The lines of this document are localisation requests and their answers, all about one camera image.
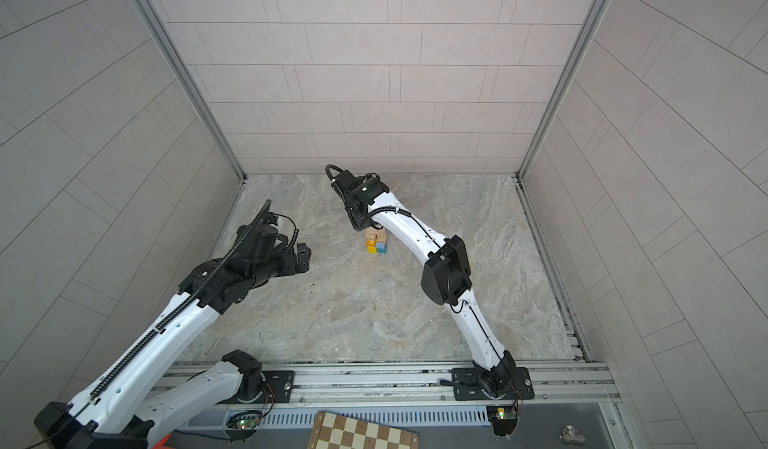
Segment plain wooden block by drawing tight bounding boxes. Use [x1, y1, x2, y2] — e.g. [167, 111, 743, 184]
[365, 227, 387, 242]

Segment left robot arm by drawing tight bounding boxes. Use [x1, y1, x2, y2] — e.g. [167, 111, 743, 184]
[34, 206, 312, 448]

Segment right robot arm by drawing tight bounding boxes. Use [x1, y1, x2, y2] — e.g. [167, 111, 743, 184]
[325, 164, 517, 399]

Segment left green circuit board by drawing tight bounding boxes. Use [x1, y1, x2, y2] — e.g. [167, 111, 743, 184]
[225, 410, 263, 441]

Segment checkered chess board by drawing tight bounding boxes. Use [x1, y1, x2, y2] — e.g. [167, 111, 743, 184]
[307, 412, 420, 449]

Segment right circuit board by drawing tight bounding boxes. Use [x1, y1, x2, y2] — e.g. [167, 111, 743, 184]
[486, 406, 519, 437]

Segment small metal fitting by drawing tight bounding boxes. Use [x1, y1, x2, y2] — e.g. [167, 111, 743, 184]
[559, 425, 586, 447]

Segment black corrugated cable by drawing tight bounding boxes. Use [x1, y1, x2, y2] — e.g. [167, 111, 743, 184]
[88, 199, 272, 399]

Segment aluminium mounting rail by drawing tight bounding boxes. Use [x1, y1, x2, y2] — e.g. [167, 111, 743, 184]
[119, 361, 619, 414]

